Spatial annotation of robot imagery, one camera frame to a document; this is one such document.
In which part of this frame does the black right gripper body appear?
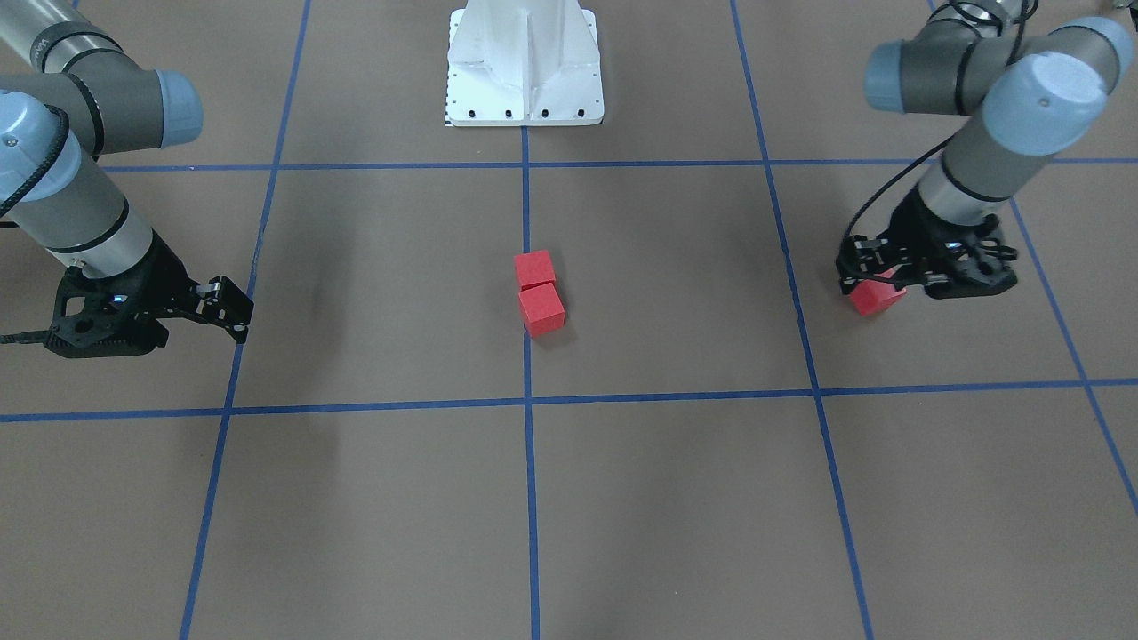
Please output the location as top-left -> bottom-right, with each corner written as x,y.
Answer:
44,233 -> 198,359

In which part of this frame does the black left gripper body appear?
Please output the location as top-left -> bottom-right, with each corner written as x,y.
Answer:
879,188 -> 1019,300

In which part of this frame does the red block image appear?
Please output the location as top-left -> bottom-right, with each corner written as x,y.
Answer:
848,280 -> 907,315
513,251 -> 556,292

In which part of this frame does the red block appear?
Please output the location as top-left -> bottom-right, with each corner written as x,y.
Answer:
517,284 -> 566,339

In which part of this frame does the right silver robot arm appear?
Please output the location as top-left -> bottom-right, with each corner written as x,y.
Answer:
1,1 -> 253,359

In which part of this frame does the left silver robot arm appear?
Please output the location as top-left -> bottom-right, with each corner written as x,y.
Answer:
836,1 -> 1135,300

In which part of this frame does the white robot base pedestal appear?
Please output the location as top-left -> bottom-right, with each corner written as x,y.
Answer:
445,1 -> 605,128

